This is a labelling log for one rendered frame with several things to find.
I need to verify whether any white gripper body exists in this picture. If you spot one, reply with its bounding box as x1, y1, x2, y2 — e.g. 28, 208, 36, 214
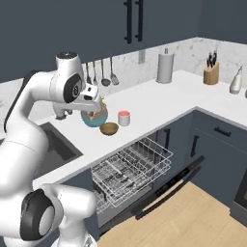
73, 95, 107, 114

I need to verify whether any brown wooden bowl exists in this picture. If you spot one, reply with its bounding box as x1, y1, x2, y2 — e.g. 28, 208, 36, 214
98, 122, 120, 137

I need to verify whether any white cup with pink rim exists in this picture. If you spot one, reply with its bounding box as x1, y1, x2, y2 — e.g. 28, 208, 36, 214
117, 110, 131, 127

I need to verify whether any dark blue upper cupboard door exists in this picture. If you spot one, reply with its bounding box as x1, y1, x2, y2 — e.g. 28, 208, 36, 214
0, 0, 135, 84
132, 0, 200, 52

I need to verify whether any dark blue cupboard door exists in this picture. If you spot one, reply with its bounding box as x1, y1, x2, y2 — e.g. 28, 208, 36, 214
186, 127, 247, 208
156, 110, 196, 191
132, 0, 200, 52
0, 0, 135, 84

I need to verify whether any dark blue lower cupboard door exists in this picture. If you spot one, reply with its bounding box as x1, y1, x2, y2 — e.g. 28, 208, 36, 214
186, 127, 247, 208
156, 110, 196, 191

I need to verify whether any dishwasher door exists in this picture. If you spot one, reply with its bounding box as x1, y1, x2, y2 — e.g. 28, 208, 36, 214
96, 155, 207, 237

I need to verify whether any blue round plant pot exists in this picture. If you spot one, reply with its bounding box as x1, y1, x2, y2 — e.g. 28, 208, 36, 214
80, 96, 109, 128

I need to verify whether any dark hanging ladle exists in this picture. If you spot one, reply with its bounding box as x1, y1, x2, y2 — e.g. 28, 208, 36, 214
99, 58, 112, 88

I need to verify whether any dark hanging kitchen utensil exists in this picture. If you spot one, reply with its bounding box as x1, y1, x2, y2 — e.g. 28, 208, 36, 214
92, 60, 98, 87
84, 62, 93, 86

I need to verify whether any silver tap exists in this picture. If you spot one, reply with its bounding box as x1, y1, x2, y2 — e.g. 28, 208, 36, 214
53, 107, 74, 121

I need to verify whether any dark hanging spatula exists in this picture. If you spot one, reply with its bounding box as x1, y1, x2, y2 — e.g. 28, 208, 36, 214
109, 56, 121, 87

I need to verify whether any grey sink basin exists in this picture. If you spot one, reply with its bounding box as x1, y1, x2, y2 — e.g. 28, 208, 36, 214
0, 121, 84, 181

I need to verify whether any paper towel roll holder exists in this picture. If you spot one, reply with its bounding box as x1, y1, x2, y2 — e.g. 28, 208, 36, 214
155, 47, 176, 85

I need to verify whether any dark blue drawer front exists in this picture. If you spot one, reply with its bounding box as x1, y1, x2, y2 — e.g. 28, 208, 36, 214
192, 109, 247, 154

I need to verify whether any wooden knife block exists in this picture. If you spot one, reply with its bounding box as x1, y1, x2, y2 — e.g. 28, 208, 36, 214
203, 49, 221, 86

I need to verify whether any dark blue corner upper cupboard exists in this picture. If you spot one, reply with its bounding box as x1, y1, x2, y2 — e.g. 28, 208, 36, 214
196, 0, 247, 45

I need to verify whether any grey wall socket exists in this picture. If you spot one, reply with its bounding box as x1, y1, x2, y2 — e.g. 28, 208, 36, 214
138, 49, 147, 65

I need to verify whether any white wire dishwasher rack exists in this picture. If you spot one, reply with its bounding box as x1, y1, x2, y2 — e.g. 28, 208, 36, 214
94, 188, 112, 214
90, 137, 175, 207

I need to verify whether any black lower cupboard handle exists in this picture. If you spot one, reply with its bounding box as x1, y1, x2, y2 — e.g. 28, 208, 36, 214
190, 134, 201, 159
163, 127, 172, 154

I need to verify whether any black cupboard handle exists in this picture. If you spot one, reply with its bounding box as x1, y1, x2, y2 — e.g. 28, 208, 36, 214
134, 0, 145, 42
123, 0, 133, 44
163, 127, 172, 154
190, 134, 201, 159

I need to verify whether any black upper cupboard handle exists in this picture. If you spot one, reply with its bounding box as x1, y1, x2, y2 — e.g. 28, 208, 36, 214
134, 0, 145, 42
123, 0, 133, 44

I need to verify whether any white wire lower dishwasher rack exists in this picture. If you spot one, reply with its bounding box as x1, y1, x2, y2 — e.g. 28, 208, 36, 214
94, 188, 112, 214

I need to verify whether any black dishwasher door handle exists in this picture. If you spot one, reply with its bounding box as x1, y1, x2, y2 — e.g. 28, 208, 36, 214
132, 165, 204, 222

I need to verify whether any black drawer handle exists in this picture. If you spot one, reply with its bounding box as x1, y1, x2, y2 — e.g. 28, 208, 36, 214
213, 125, 233, 138

